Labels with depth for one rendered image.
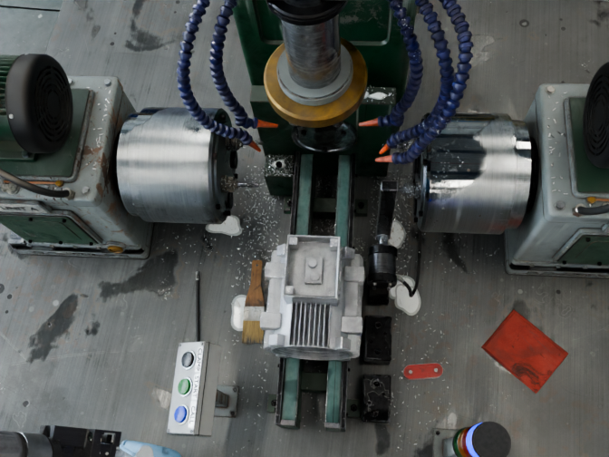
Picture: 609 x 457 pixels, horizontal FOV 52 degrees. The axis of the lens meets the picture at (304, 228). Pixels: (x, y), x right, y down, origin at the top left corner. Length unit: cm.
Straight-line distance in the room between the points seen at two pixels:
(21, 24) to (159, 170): 206
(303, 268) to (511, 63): 90
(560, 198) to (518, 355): 42
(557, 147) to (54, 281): 119
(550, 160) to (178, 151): 72
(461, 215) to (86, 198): 74
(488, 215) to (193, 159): 59
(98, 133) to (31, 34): 188
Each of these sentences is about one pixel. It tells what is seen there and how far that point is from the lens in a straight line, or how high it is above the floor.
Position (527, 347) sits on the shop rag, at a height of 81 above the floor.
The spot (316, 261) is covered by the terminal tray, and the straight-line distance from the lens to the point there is 118.
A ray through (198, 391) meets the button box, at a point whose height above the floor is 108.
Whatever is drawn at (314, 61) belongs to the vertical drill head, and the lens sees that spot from 101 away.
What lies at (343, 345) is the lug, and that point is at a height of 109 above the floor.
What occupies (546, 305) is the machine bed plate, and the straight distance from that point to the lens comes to 157.
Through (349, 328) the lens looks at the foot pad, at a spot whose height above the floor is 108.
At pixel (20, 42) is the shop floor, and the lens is 321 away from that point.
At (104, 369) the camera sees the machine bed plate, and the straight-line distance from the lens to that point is 158.
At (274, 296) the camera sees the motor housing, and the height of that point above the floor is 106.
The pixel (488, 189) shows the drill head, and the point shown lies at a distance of 126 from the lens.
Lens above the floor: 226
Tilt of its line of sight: 69 degrees down
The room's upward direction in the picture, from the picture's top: 11 degrees counter-clockwise
